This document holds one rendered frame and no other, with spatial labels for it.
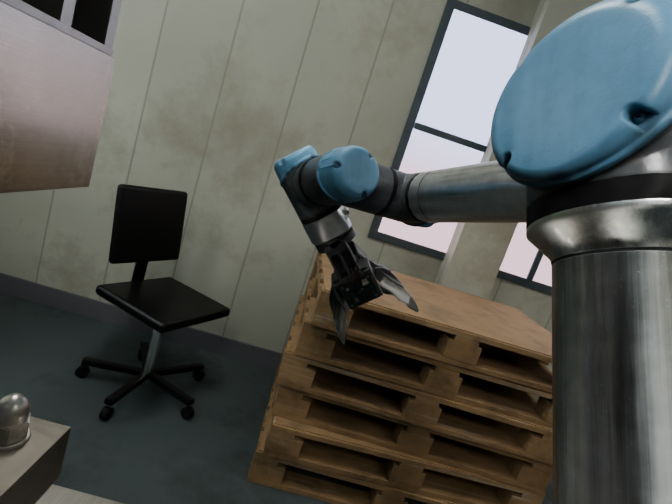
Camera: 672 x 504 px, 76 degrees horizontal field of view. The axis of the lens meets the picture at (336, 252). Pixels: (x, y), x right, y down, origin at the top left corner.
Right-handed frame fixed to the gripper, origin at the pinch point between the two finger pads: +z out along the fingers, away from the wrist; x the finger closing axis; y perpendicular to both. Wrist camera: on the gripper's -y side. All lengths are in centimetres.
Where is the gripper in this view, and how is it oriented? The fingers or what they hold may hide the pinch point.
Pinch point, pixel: (380, 326)
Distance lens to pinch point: 82.7
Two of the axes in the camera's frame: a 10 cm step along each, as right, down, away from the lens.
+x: 9.0, -4.2, -1.2
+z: 4.4, 8.6, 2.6
